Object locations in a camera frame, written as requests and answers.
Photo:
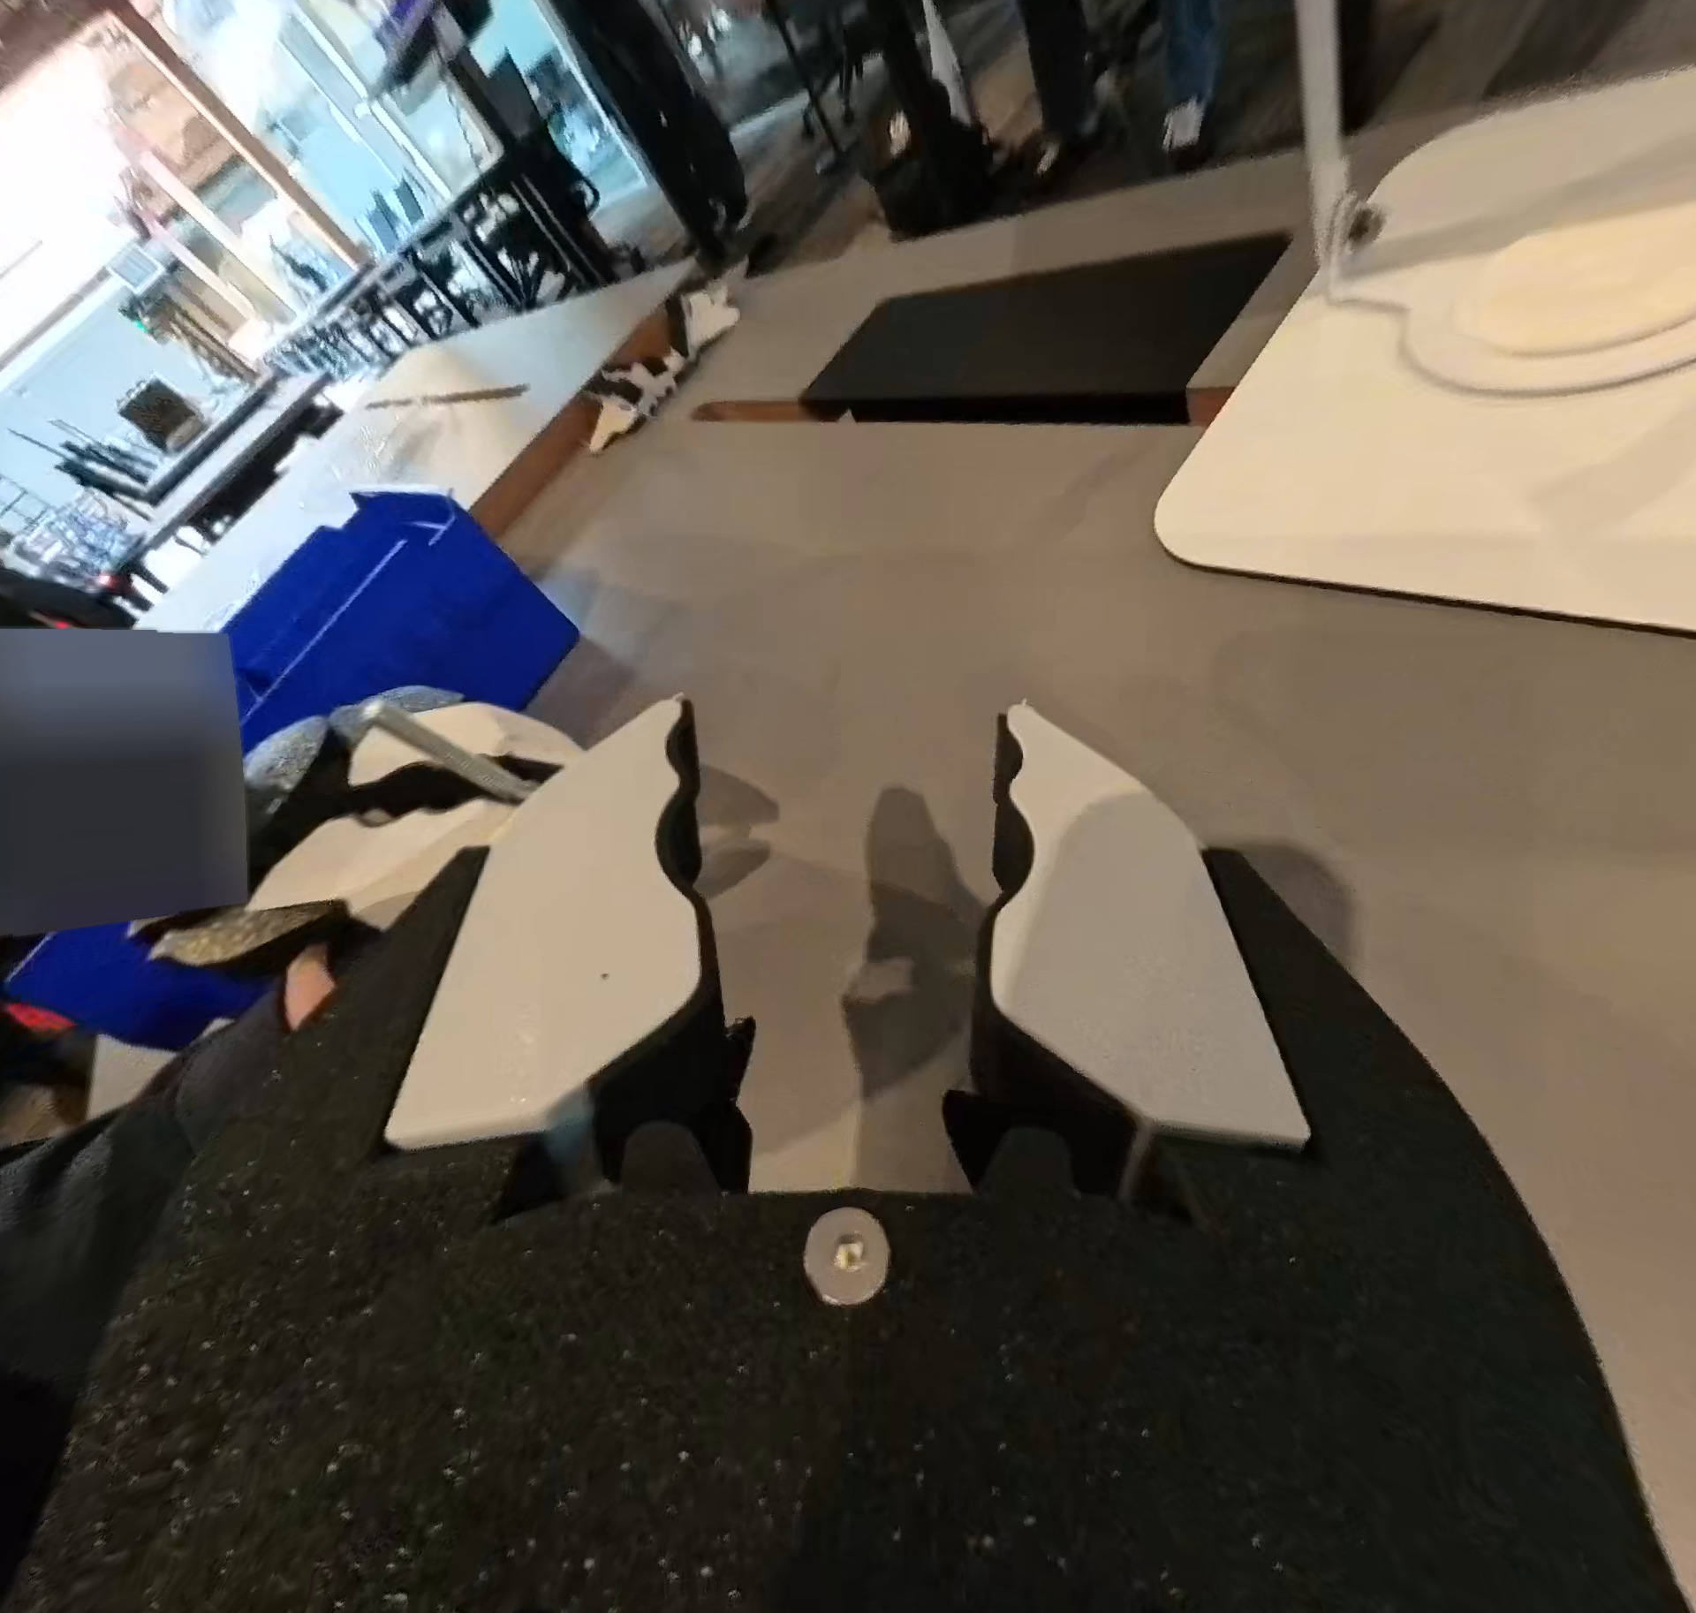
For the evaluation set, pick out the black bag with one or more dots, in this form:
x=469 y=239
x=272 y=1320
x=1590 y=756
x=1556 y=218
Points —
x=933 y=169

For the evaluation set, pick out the blue plastic crate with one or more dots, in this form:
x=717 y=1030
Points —
x=397 y=606

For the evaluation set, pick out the thin metal rod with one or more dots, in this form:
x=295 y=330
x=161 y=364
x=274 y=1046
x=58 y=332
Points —
x=443 y=396

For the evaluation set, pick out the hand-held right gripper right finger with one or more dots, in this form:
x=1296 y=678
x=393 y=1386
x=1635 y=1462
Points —
x=1139 y=977

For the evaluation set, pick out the white desk stand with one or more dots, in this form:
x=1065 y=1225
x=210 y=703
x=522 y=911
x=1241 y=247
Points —
x=1391 y=487

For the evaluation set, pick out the long grey table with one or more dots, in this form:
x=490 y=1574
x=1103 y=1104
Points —
x=530 y=341

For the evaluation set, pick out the black table frame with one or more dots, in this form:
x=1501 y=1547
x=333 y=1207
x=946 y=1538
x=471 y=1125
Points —
x=662 y=90

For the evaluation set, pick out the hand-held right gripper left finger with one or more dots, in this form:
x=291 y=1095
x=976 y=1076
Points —
x=556 y=951

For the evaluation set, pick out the row of black chairs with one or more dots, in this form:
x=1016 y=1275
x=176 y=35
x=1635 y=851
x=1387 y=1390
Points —
x=384 y=302

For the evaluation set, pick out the person's left hand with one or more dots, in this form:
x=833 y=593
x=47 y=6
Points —
x=306 y=983

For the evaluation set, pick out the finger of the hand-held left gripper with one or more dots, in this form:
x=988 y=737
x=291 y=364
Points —
x=384 y=864
x=463 y=728

